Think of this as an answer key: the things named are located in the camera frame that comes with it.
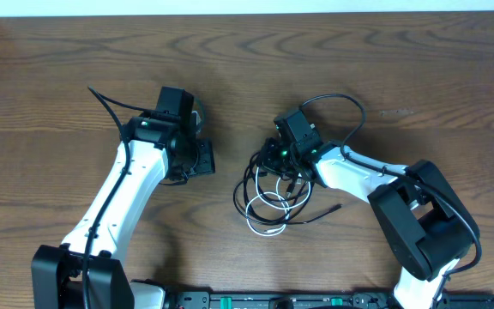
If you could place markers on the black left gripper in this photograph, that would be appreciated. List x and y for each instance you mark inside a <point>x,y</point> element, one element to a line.
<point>204,157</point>

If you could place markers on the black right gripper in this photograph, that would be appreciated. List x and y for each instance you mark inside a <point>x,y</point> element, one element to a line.
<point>271,145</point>

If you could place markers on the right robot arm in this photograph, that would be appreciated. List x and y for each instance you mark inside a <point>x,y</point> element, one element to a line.
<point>428,228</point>

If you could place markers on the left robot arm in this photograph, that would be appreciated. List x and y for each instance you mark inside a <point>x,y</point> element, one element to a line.
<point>160,146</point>

